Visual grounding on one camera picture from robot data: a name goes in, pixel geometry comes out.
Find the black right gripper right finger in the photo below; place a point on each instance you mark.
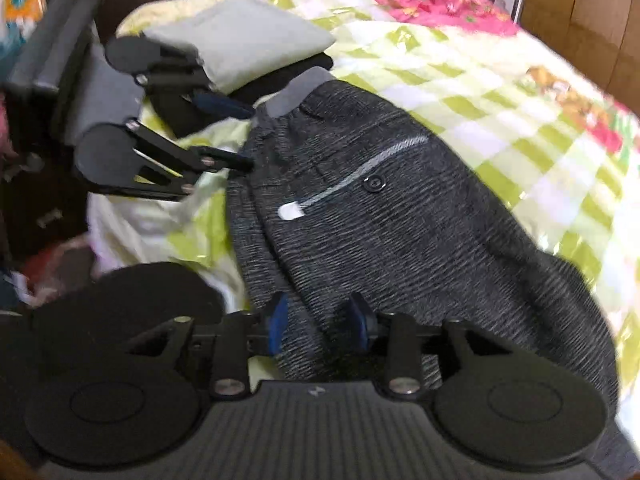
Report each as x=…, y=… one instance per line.
x=491, y=399

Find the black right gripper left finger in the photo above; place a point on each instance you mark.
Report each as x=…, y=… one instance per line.
x=143, y=398

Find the folded black garment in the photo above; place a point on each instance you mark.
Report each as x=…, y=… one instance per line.
x=183, y=118

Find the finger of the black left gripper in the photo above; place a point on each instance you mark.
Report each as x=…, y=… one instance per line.
x=134, y=161
x=168, y=71

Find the green checkered floral bedsheet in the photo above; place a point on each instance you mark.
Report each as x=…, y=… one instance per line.
x=561, y=155

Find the brown wooden wardrobe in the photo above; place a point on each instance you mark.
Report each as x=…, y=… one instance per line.
x=598, y=37

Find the dark grey knit pants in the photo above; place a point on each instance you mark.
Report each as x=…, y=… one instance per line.
x=349, y=193

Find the folded light grey garment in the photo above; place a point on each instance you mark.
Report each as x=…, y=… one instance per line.
x=239, y=41

